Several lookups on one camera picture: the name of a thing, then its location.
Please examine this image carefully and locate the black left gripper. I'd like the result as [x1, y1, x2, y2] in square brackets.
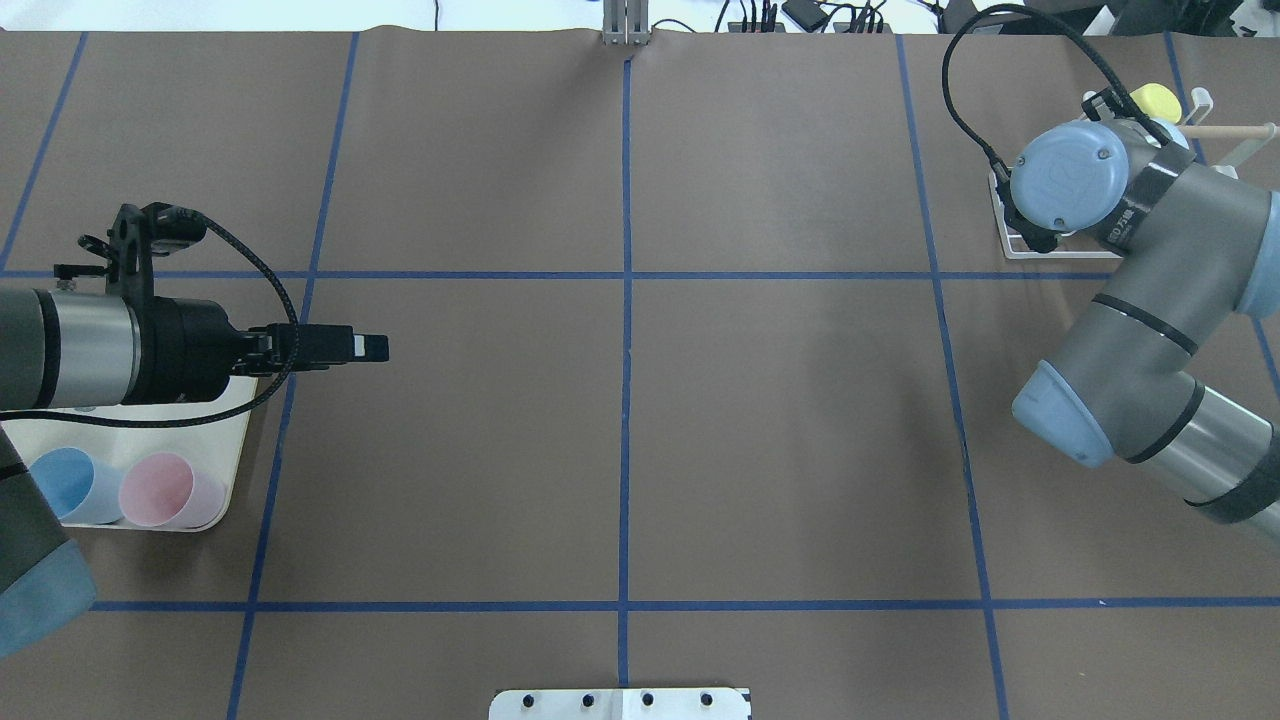
[134, 297, 390, 405]

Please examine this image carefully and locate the yellow plastic cup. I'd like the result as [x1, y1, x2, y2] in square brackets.
[1130, 83, 1184, 126]

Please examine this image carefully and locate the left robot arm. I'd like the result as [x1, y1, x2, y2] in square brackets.
[1, 288, 390, 656]

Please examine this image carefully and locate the pink plastic cup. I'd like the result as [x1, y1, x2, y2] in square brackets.
[118, 452, 228, 530]

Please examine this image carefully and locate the blue cup by pink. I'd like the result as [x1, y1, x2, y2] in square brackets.
[29, 447, 124, 525]

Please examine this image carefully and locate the cream plastic tray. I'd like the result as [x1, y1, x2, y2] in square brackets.
[3, 377, 260, 533]

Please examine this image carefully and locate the grey aluminium post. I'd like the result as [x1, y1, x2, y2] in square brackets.
[600, 0, 652, 47]

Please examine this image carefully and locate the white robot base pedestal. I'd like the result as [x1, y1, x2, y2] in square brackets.
[488, 685, 753, 719]

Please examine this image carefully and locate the white wire cup rack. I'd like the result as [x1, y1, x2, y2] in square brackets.
[988, 87, 1277, 261]

